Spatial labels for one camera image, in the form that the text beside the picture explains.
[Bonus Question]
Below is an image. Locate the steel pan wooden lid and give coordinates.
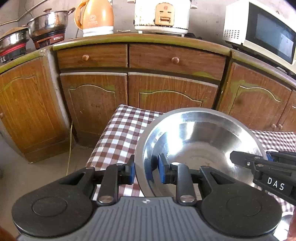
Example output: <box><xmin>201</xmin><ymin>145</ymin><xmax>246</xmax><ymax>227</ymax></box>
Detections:
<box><xmin>0</xmin><ymin>27</ymin><xmax>30</xmax><ymax>52</ymax></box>

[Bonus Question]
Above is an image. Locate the yellow cable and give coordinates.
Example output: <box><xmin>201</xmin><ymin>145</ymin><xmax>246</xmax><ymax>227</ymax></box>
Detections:
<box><xmin>66</xmin><ymin>121</ymin><xmax>73</xmax><ymax>176</ymax></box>

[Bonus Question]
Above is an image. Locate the brown checkered tablecloth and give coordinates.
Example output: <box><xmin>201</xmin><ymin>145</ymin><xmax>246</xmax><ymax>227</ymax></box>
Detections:
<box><xmin>85</xmin><ymin>104</ymin><xmax>296</xmax><ymax>214</ymax></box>

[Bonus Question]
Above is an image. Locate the white microwave oven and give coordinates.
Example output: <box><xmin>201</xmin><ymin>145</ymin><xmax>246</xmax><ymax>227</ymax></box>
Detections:
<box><xmin>222</xmin><ymin>1</ymin><xmax>295</xmax><ymax>68</ymax></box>

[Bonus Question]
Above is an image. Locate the white rice cooker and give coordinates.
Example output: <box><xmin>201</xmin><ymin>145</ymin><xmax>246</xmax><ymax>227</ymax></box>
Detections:
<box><xmin>127</xmin><ymin>0</ymin><xmax>197</xmax><ymax>37</ymax></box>

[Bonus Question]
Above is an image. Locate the steel pot with lid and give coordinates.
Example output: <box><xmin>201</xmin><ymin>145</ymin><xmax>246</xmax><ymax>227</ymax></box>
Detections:
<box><xmin>27</xmin><ymin>8</ymin><xmax>75</xmax><ymax>39</ymax></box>

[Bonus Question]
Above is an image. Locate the orange electric kettle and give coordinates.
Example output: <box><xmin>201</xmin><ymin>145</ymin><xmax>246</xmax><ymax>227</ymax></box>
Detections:
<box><xmin>74</xmin><ymin>0</ymin><xmax>114</xmax><ymax>37</ymax></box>

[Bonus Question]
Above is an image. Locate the wooden right cabinet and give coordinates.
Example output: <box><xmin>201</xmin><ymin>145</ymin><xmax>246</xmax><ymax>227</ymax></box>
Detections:
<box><xmin>215</xmin><ymin>50</ymin><xmax>295</xmax><ymax>132</ymax></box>

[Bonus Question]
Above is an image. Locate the black red stove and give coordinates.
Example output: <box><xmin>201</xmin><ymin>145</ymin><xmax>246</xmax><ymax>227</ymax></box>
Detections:
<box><xmin>1</xmin><ymin>43</ymin><xmax>26</xmax><ymax>63</ymax></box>

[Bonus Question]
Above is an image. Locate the wooden drawer cabinet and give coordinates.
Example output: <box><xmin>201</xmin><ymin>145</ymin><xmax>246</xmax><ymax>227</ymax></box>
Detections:
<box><xmin>53</xmin><ymin>34</ymin><xmax>231</xmax><ymax>147</ymax></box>

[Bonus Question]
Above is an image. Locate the red induction cooker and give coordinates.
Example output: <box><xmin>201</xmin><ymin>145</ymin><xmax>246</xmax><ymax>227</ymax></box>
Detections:
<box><xmin>32</xmin><ymin>29</ymin><xmax>66</xmax><ymax>49</ymax></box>

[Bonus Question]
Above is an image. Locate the large steel basin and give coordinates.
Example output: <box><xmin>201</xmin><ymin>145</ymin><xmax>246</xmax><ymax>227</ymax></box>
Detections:
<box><xmin>134</xmin><ymin>108</ymin><xmax>267</xmax><ymax>197</ymax></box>

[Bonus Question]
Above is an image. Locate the wooden corner cabinet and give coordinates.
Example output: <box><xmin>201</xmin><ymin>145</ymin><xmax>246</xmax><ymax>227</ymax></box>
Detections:
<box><xmin>1</xmin><ymin>46</ymin><xmax>74</xmax><ymax>163</ymax></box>

